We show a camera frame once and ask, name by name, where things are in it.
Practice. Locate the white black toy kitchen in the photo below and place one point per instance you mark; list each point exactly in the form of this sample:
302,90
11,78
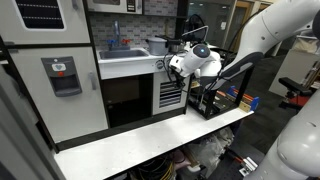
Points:
66,110

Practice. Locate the toy faucet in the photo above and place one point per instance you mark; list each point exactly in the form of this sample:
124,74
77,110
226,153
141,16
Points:
116,36

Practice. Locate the grey toy sink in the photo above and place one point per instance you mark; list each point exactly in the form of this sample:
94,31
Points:
123,53

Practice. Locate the white slatted oven door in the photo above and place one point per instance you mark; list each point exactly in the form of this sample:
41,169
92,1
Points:
170,95

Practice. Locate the toy microwave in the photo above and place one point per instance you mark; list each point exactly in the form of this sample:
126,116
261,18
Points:
113,6

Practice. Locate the blue wooden tool tray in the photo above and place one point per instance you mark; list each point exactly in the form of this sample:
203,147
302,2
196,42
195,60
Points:
248,100

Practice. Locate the clear plastic bag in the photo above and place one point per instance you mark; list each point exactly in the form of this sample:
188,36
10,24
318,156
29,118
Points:
210,150

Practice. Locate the white red connector block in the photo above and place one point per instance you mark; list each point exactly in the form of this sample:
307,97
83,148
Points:
248,165

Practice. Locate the black metal rack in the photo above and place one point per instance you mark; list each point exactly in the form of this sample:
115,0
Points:
208,106

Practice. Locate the white fridge door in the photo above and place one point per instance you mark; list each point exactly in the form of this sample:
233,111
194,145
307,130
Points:
33,110

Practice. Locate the white cabinet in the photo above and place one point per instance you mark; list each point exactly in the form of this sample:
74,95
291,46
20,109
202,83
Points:
290,70

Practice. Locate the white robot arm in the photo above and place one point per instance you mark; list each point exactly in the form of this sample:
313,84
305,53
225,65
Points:
266,26

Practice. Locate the black red chair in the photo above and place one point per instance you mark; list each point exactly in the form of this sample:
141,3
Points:
295,88

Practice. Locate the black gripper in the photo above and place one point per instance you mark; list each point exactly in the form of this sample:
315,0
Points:
178,79

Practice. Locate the grey frame beam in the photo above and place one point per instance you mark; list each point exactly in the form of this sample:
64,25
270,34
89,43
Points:
16,150

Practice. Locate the steel cooking pot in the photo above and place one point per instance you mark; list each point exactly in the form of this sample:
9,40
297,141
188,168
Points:
175,47

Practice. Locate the grey stove knob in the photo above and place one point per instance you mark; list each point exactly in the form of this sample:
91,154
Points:
160,64

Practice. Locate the white freezer door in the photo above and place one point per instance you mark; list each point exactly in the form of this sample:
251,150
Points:
10,26

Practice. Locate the grey water dispenser panel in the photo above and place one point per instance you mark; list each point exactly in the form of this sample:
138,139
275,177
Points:
61,76

